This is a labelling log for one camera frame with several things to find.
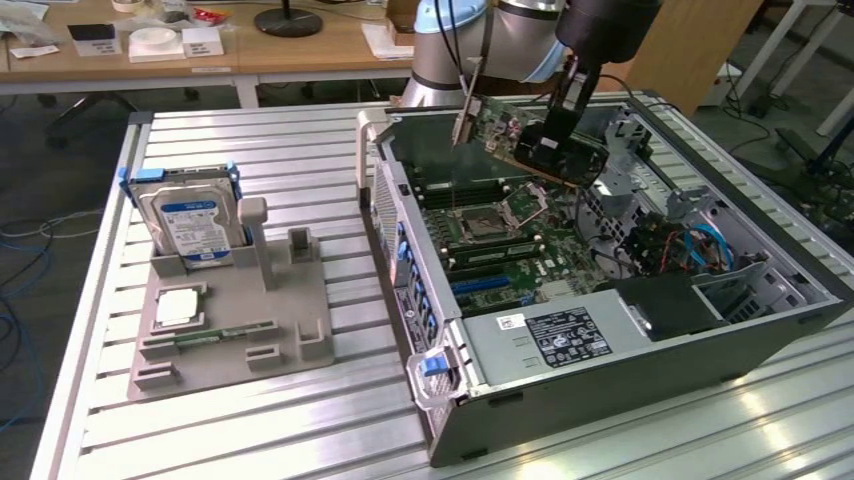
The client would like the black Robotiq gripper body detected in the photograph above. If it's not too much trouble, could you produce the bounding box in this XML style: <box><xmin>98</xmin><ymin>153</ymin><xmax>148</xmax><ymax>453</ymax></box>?
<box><xmin>553</xmin><ymin>0</ymin><xmax>660</xmax><ymax>110</ymax></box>

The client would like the green graphics card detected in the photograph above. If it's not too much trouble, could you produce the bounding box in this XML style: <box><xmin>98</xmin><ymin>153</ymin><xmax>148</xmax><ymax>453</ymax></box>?
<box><xmin>449</xmin><ymin>57</ymin><xmax>611</xmax><ymax>190</ymax></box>

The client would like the wooden cabinet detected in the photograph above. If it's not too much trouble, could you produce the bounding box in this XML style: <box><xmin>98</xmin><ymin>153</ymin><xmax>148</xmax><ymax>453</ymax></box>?
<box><xmin>599</xmin><ymin>0</ymin><xmax>765</xmax><ymax>117</ymax></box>

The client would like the open metal socket cover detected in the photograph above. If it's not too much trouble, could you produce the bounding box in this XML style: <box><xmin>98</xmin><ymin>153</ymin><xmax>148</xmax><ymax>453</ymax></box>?
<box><xmin>499</xmin><ymin>179</ymin><xmax>556</xmax><ymax>224</ymax></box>

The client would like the silver perforated drive cage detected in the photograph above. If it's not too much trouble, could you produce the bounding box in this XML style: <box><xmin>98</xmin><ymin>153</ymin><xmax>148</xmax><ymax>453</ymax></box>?
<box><xmin>573</xmin><ymin>144</ymin><xmax>669</xmax><ymax>281</ymax></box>

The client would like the CPU socket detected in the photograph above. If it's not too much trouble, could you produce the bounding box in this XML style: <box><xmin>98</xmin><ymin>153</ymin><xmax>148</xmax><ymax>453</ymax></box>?
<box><xmin>452</xmin><ymin>204</ymin><xmax>509</xmax><ymax>247</ymax></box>

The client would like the green motherboard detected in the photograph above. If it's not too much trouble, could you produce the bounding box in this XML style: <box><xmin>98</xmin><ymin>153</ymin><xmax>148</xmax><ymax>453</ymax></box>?
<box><xmin>405</xmin><ymin>167</ymin><xmax>619</xmax><ymax>319</ymax></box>

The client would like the brown cardboard box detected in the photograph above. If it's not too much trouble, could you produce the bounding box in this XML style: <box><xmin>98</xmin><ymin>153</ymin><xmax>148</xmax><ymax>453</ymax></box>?
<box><xmin>384</xmin><ymin>0</ymin><xmax>429</xmax><ymax>35</ymax></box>

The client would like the stack of white papers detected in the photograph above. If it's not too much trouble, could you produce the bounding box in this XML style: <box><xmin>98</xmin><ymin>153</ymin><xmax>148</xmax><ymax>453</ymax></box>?
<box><xmin>361</xmin><ymin>21</ymin><xmax>420</xmax><ymax>62</ymax></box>

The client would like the blue expansion slot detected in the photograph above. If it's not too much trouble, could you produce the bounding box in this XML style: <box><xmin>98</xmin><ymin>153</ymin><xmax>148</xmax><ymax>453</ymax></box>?
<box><xmin>452</xmin><ymin>273</ymin><xmax>516</xmax><ymax>297</ymax></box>

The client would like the black floor stand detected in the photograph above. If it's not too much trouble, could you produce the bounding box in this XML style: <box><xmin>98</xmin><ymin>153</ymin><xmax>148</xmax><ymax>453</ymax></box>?
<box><xmin>771</xmin><ymin>97</ymin><xmax>854</xmax><ymax>177</ymax></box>

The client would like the silver disk bay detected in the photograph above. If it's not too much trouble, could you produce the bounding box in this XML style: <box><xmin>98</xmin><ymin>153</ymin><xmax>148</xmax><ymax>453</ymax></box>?
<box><xmin>689</xmin><ymin>257</ymin><xmax>805</xmax><ymax>329</ymax></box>

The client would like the grey power supply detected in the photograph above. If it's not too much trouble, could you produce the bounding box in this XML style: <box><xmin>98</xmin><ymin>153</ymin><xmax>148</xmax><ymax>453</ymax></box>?
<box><xmin>457</xmin><ymin>289</ymin><xmax>652</xmax><ymax>390</ymax></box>

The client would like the black round lamp base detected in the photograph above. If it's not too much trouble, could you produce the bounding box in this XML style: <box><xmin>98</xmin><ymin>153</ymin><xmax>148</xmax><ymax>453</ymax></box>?
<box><xmin>252</xmin><ymin>0</ymin><xmax>325</xmax><ymax>38</ymax></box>

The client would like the open black PC case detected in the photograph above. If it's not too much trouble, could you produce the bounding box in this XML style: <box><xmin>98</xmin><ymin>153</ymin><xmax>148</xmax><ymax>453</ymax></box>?
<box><xmin>356</xmin><ymin>91</ymin><xmax>854</xmax><ymax>469</ymax></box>

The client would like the plain white box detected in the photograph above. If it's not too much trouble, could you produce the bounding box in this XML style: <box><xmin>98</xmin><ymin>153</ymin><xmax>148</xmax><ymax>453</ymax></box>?
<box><xmin>180</xmin><ymin>26</ymin><xmax>225</xmax><ymax>59</ymax></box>

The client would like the white box with tape roll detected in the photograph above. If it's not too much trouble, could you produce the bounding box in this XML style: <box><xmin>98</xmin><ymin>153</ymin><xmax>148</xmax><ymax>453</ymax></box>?
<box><xmin>125</xmin><ymin>26</ymin><xmax>189</xmax><ymax>64</ymax></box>

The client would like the silver CPU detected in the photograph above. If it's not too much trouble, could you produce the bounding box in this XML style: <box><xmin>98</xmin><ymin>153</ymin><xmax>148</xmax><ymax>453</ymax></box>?
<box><xmin>153</xmin><ymin>288</ymin><xmax>204</xmax><ymax>329</ymax></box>

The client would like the green RAM stick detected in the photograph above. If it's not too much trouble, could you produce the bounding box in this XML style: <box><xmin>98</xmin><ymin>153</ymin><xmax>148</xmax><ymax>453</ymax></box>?
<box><xmin>172</xmin><ymin>323</ymin><xmax>276</xmax><ymax>348</ymax></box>

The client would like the grey parts rack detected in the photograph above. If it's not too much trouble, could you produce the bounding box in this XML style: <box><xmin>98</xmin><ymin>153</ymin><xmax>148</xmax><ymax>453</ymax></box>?
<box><xmin>125</xmin><ymin>196</ymin><xmax>338</xmax><ymax>402</ymax></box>

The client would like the wooden desk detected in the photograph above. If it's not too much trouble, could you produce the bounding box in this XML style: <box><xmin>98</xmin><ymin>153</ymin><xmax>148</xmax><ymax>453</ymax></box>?
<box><xmin>0</xmin><ymin>0</ymin><xmax>603</xmax><ymax>96</ymax></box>

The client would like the white box with black top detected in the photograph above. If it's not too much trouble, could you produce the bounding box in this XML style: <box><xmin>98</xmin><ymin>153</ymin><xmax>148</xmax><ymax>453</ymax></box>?
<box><xmin>65</xmin><ymin>23</ymin><xmax>125</xmax><ymax>58</ymax></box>

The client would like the black chair base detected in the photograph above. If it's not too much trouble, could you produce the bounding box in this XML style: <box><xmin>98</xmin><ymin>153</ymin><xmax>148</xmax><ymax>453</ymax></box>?
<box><xmin>37</xmin><ymin>88</ymin><xmax>201</xmax><ymax>150</ymax></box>

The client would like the clear plastic bag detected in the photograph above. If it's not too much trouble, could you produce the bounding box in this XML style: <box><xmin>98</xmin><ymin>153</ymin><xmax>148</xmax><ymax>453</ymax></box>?
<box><xmin>0</xmin><ymin>10</ymin><xmax>60</xmax><ymax>50</ymax></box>

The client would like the black cable behind case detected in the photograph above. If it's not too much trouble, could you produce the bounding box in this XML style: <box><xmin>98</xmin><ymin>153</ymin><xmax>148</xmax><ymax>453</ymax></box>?
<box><xmin>597</xmin><ymin>73</ymin><xmax>683</xmax><ymax>114</ymax></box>

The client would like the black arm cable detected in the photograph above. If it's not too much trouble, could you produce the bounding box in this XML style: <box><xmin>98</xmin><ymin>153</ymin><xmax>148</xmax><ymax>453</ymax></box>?
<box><xmin>429</xmin><ymin>0</ymin><xmax>499</xmax><ymax>101</ymax></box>

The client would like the white desk frame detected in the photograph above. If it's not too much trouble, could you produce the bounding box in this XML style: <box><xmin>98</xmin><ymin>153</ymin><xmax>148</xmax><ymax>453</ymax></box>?
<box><xmin>728</xmin><ymin>0</ymin><xmax>854</xmax><ymax>136</ymax></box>

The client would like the red wire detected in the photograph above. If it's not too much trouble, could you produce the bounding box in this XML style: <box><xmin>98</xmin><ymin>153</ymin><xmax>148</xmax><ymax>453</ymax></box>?
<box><xmin>656</xmin><ymin>228</ymin><xmax>708</xmax><ymax>274</ymax></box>

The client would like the blue wire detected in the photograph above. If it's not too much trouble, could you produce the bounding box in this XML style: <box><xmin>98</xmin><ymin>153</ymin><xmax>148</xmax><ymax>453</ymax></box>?
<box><xmin>684</xmin><ymin>223</ymin><xmax>736</xmax><ymax>274</ymax></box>

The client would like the hard disk with blue bracket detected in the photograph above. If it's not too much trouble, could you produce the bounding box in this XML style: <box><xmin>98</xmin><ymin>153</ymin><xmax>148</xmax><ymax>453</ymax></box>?
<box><xmin>117</xmin><ymin>160</ymin><xmax>242</xmax><ymax>274</ymax></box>

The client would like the white floor cable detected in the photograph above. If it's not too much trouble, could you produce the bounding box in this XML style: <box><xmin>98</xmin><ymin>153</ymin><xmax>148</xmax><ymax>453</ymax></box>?
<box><xmin>0</xmin><ymin>208</ymin><xmax>106</xmax><ymax>240</ymax></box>

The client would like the blue floor cable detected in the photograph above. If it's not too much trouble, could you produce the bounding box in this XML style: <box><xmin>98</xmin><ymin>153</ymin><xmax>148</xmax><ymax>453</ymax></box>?
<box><xmin>0</xmin><ymin>238</ymin><xmax>53</xmax><ymax>432</ymax></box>

